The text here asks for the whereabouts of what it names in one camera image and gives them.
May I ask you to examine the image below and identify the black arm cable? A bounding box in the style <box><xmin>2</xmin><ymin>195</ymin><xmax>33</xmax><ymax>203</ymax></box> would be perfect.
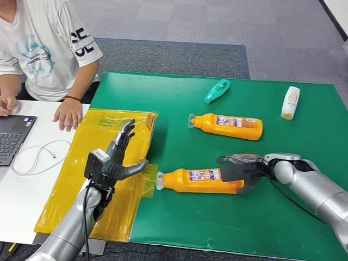
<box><xmin>267</xmin><ymin>176</ymin><xmax>325</xmax><ymax>225</ymax></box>
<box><xmin>82</xmin><ymin>181</ymin><xmax>95</xmax><ymax>261</ymax></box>

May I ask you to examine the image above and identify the white cable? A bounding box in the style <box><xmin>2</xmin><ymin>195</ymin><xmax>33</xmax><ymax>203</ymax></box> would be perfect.
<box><xmin>11</xmin><ymin>139</ymin><xmax>72</xmax><ymax>177</ymax></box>

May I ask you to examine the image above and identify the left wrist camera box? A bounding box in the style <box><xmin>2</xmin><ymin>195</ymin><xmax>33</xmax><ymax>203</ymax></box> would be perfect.
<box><xmin>84</xmin><ymin>148</ymin><xmax>110</xmax><ymax>181</ymax></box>

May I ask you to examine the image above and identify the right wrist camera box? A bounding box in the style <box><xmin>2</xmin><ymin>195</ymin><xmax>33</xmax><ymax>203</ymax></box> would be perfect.
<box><xmin>220</xmin><ymin>163</ymin><xmax>263</xmax><ymax>183</ymax></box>

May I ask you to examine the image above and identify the orange bottle with clear cap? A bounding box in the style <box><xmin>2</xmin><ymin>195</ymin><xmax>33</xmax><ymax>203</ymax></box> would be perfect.
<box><xmin>187</xmin><ymin>113</ymin><xmax>264</xmax><ymax>141</ymax></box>
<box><xmin>155</xmin><ymin>167</ymin><xmax>245</xmax><ymax>195</ymax></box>

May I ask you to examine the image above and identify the green table mat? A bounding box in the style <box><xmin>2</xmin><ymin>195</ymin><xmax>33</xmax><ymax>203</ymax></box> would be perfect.
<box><xmin>90</xmin><ymin>71</ymin><xmax>348</xmax><ymax>261</ymax></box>

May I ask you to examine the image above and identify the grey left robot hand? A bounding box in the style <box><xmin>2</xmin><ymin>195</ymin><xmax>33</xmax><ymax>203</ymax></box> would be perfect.
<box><xmin>104</xmin><ymin>120</ymin><xmax>149</xmax><ymax>183</ymax></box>

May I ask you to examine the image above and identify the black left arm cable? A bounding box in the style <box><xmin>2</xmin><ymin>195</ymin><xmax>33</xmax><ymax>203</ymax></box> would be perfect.
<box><xmin>82</xmin><ymin>181</ymin><xmax>95</xmax><ymax>261</ymax></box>

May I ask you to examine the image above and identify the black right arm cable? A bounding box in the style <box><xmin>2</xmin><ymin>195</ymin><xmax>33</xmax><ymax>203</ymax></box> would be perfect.
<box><xmin>267</xmin><ymin>176</ymin><xmax>325</xmax><ymax>225</ymax></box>

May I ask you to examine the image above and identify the person's right hand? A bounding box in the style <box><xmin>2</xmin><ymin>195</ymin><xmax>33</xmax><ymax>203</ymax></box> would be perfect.
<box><xmin>0</xmin><ymin>95</ymin><xmax>17</xmax><ymax>117</ymax></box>

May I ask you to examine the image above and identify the person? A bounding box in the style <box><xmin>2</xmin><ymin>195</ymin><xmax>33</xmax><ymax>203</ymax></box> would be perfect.
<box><xmin>0</xmin><ymin>0</ymin><xmax>103</xmax><ymax>133</ymax></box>

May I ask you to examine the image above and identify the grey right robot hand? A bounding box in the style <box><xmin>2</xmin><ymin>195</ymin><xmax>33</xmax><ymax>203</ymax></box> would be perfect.
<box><xmin>216</xmin><ymin>153</ymin><xmax>273</xmax><ymax>196</ymax></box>

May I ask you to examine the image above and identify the white plastic bottle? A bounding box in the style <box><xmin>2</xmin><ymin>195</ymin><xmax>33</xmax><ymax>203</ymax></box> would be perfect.
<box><xmin>281</xmin><ymin>86</ymin><xmax>300</xmax><ymax>121</ymax></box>

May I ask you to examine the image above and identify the yellow plastic bag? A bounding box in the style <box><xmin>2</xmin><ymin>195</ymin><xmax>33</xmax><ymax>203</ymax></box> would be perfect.
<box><xmin>35</xmin><ymin>108</ymin><xmax>159</xmax><ymax>243</ymax></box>

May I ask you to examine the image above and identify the dark grey laptop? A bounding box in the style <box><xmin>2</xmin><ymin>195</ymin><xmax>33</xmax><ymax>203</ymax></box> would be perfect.
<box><xmin>0</xmin><ymin>115</ymin><xmax>37</xmax><ymax>167</ymax></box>

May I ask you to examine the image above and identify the person's left hand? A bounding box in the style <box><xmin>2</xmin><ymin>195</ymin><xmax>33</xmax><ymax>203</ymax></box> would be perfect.
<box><xmin>53</xmin><ymin>98</ymin><xmax>83</xmax><ymax>133</ymax></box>

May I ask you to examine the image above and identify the teal plastic bottle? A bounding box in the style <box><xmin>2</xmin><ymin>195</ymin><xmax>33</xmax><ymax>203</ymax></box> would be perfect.
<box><xmin>204</xmin><ymin>78</ymin><xmax>231</xmax><ymax>105</ymax></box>

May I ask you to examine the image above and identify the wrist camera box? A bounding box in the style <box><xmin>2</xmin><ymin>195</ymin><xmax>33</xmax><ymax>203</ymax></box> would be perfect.
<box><xmin>84</xmin><ymin>148</ymin><xmax>110</xmax><ymax>181</ymax></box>
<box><xmin>220</xmin><ymin>163</ymin><xmax>263</xmax><ymax>183</ymax></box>

